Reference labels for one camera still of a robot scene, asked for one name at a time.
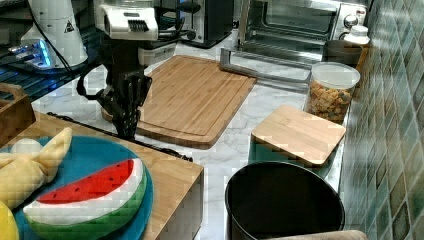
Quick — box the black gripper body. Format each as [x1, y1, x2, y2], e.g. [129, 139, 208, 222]
[99, 36, 151, 115]

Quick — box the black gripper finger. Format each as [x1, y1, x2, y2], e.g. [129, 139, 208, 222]
[112, 113, 128, 137]
[125, 109, 141, 139]

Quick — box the bamboo drawer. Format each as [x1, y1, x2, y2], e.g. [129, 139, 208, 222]
[46, 112, 193, 163]

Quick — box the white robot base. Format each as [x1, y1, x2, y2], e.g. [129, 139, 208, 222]
[9, 0, 88, 70]

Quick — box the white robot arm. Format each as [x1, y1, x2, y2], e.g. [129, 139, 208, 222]
[95, 0, 195, 139]

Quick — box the bamboo drawer cabinet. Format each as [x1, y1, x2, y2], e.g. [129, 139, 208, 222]
[1, 112, 204, 240]

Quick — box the blue round plate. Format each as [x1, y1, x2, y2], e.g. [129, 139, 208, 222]
[24, 136, 154, 240]

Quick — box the large bamboo cutting board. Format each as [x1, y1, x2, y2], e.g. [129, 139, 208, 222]
[100, 54, 258, 150]

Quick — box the plush watermelon slice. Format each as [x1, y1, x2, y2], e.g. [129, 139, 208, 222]
[23, 158, 147, 240]

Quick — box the wooden box at left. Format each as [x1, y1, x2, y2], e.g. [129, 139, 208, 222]
[0, 83, 36, 146]

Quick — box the black silver toaster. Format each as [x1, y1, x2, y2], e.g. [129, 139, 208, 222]
[176, 0, 234, 49]

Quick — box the yellow plush toy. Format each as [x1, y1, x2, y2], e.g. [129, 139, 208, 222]
[0, 127, 73, 210]

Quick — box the black round bin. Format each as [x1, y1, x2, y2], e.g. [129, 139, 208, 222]
[225, 162, 345, 240]

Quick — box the yellow plush fruit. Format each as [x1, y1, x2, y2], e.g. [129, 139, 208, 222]
[0, 202, 20, 240]

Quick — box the green box with bamboo lid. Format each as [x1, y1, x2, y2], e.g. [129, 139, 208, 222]
[248, 105, 346, 178]

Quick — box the stainless toaster oven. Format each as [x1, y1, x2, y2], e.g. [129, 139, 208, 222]
[220, 0, 368, 84]

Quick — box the clear jar with cereal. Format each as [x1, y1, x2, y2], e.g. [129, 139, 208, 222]
[304, 62, 360, 124]

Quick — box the dark grey cup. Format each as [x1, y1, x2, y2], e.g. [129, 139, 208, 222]
[322, 40, 363, 68]

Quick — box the beige object at bottom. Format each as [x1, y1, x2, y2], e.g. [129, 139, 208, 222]
[266, 230, 368, 240]

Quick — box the white lidded jar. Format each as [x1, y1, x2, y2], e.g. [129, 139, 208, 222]
[344, 25, 370, 45]

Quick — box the black cable on robot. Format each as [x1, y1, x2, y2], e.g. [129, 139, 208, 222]
[26, 0, 76, 75]

